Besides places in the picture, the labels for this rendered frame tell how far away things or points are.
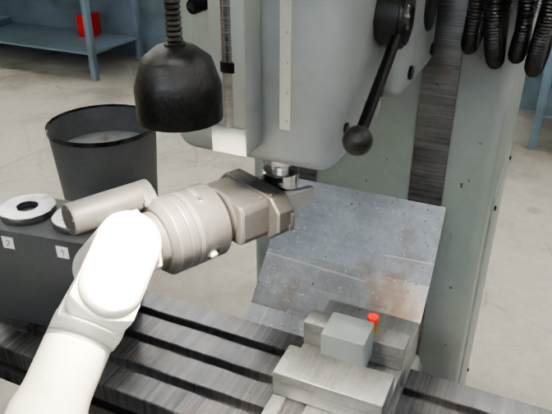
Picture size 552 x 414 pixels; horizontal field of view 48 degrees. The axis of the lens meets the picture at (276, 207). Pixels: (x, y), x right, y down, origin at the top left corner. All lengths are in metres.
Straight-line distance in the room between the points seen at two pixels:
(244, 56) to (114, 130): 2.48
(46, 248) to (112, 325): 0.44
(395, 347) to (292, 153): 0.36
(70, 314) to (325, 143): 0.30
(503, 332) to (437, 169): 1.58
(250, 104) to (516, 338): 2.12
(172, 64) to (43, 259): 0.62
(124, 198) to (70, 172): 2.05
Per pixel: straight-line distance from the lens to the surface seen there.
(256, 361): 1.02
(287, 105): 0.63
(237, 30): 0.60
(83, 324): 0.61
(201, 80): 0.50
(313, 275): 1.19
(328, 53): 0.61
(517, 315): 2.74
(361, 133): 0.60
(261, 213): 0.72
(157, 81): 0.49
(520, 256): 3.13
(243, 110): 0.62
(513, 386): 2.41
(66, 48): 5.81
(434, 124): 1.09
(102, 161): 2.64
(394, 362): 0.91
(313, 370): 0.85
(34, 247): 1.06
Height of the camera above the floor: 1.60
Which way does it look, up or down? 29 degrees down
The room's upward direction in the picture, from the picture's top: straight up
